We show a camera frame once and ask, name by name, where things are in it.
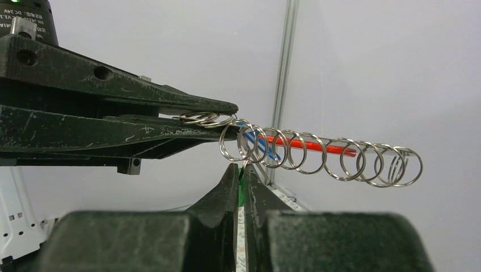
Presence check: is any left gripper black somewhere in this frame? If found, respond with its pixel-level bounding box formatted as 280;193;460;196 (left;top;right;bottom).
1;35;238;175

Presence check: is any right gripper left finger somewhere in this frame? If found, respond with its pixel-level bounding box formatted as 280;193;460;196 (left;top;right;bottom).
33;163;239;271

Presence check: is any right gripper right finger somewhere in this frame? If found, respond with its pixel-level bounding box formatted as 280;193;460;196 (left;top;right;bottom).
243;165;434;271

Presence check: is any green key tag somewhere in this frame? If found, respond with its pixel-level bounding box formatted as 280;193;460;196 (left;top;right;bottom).
238;177;245;207

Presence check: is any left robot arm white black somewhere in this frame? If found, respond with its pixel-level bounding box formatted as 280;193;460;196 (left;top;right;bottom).
1;1;238;271

